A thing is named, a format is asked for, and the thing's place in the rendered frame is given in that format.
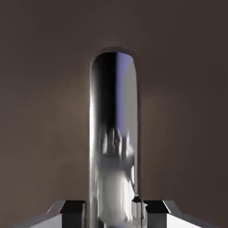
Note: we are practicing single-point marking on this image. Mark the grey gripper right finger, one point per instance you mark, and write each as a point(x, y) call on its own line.
point(156, 212)

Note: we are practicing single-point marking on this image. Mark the brown wooden drawer front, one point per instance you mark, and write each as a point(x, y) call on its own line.
point(35, 89)

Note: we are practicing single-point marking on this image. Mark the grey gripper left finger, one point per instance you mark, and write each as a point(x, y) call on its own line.
point(71, 212)

